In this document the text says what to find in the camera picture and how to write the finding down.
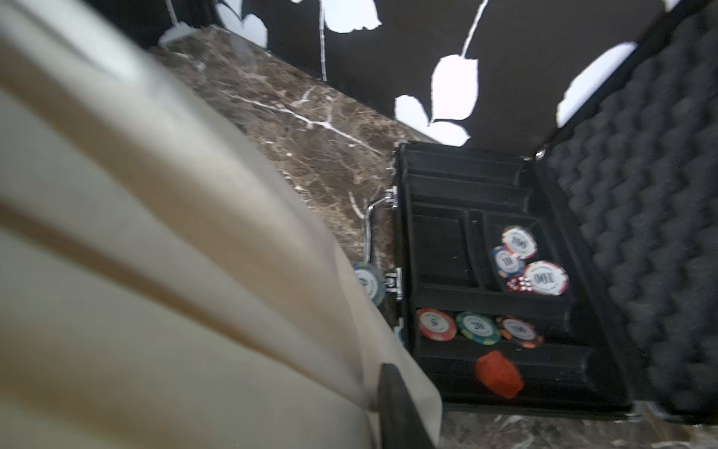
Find black poker chip case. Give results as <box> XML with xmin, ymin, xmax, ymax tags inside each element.
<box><xmin>394</xmin><ymin>1</ymin><xmax>717</xmax><ymax>425</ymax></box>

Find red plastic piece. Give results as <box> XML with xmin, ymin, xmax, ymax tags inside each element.
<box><xmin>475</xmin><ymin>351</ymin><xmax>525</xmax><ymax>398</ymax></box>

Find blue white poker chip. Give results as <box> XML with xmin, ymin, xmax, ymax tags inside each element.
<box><xmin>493</xmin><ymin>245</ymin><xmax>525</xmax><ymax>279</ymax></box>

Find green 20 poker chip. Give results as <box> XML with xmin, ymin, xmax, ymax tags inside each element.
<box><xmin>455</xmin><ymin>312</ymin><xmax>502</xmax><ymax>346</ymax></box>

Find red dice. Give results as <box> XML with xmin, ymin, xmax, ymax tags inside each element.
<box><xmin>506</xmin><ymin>276</ymin><xmax>534</xmax><ymax>293</ymax></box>

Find red 5 poker chip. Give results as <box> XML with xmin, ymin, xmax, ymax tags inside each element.
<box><xmin>416</xmin><ymin>308</ymin><xmax>458</xmax><ymax>342</ymax></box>

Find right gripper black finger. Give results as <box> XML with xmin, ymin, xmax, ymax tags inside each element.
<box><xmin>377</xmin><ymin>364</ymin><xmax>435</xmax><ymax>449</ymax></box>

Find orange poker chip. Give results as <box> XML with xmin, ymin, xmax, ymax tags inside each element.
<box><xmin>495</xmin><ymin>316</ymin><xmax>545</xmax><ymax>349</ymax></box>

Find white red 100 chip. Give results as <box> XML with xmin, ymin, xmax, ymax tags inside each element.
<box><xmin>501</xmin><ymin>226</ymin><xmax>539</xmax><ymax>260</ymax></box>
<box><xmin>525</xmin><ymin>260</ymin><xmax>570</xmax><ymax>296</ymax></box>

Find white cloth bag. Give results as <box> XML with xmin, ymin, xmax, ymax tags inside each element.
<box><xmin>1</xmin><ymin>1</ymin><xmax>442</xmax><ymax>448</ymax></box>

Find grey poker chip on table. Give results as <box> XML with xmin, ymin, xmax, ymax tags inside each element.
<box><xmin>353</xmin><ymin>262</ymin><xmax>386</xmax><ymax>307</ymax></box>

